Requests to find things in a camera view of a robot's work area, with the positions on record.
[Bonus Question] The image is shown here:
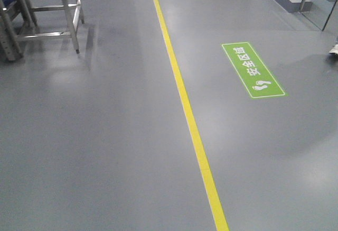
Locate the steel table frame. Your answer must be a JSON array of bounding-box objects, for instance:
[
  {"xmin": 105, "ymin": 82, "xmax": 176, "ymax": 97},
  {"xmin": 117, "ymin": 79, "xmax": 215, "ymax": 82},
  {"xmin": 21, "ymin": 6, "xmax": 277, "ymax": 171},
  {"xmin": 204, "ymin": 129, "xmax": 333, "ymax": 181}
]
[{"xmin": 0, "ymin": 0, "xmax": 86, "ymax": 62}]

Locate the green floor safety sign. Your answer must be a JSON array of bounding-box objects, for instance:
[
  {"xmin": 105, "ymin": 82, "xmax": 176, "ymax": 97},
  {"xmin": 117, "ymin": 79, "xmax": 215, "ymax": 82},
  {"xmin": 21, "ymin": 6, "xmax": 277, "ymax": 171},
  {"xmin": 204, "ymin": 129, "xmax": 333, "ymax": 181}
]
[{"xmin": 221, "ymin": 42, "xmax": 287, "ymax": 99}]

